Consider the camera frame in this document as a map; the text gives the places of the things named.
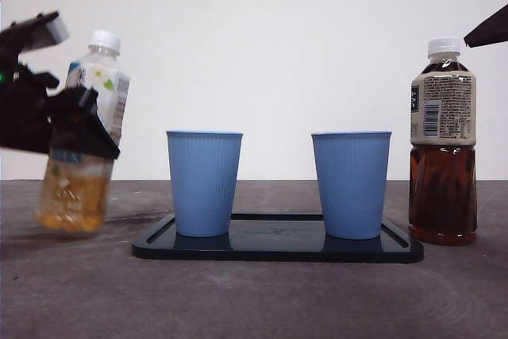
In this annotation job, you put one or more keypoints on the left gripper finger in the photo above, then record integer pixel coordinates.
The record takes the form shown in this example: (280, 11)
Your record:
(79, 132)

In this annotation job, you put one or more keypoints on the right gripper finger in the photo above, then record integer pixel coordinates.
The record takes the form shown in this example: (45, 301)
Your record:
(492, 31)

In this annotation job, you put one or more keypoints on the pale jasmine oolong tea bottle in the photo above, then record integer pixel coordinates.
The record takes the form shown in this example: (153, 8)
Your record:
(75, 196)

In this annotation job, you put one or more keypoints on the dark brown tea bottle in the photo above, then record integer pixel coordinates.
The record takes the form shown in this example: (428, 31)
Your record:
(442, 196)

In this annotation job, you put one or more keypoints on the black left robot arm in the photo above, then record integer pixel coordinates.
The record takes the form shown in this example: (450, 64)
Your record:
(20, 116)

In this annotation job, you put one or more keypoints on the blue ribbed cup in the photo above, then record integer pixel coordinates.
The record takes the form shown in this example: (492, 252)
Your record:
(351, 188)
(203, 188)

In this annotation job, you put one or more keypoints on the dark rectangular tray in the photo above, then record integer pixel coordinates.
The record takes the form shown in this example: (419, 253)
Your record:
(278, 249)

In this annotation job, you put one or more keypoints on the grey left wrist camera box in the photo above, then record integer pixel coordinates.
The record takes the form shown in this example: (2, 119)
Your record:
(53, 33)

